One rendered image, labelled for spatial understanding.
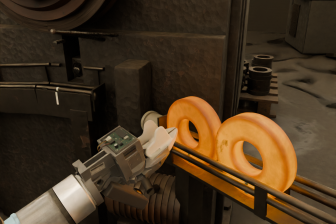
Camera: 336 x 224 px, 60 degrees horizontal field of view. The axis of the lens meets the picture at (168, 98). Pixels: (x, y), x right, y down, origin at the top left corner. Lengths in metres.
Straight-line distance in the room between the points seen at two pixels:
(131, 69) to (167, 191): 0.33
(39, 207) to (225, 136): 0.34
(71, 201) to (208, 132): 0.28
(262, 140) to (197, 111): 0.15
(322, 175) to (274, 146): 1.41
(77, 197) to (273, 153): 0.32
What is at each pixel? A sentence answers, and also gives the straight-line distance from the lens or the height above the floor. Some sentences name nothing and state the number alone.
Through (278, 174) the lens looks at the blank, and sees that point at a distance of 0.52.
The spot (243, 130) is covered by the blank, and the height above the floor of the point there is 0.77.
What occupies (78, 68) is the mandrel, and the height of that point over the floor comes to 0.75.
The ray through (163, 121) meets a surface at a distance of 0.69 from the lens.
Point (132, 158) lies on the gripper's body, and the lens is 0.54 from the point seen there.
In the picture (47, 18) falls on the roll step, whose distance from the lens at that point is 0.88.
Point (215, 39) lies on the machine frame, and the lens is 0.82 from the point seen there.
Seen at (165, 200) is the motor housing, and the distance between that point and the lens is 0.76.
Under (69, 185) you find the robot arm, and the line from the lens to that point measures 0.53.
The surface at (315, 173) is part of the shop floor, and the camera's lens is 1.91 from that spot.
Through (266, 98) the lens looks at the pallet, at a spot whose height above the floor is 0.14.
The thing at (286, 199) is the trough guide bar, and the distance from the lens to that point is 0.50.
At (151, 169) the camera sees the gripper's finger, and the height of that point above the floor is 0.69.
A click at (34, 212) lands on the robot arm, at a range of 0.53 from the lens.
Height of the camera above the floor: 1.01
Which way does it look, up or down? 22 degrees down
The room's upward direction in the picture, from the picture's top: straight up
